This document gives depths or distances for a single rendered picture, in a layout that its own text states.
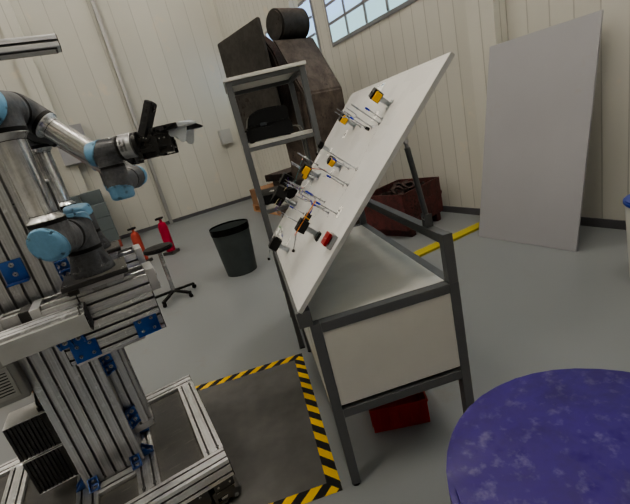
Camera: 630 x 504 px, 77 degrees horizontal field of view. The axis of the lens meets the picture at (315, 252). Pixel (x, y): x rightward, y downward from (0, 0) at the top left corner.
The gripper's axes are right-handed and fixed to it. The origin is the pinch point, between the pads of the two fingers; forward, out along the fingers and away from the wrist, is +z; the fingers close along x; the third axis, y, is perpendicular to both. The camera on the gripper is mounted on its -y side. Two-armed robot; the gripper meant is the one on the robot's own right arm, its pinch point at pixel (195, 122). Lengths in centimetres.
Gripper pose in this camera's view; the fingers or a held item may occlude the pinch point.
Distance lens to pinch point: 135.8
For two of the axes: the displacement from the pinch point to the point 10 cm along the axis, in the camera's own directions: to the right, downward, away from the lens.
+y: 2.3, 9.5, 1.9
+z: 9.7, -2.3, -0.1
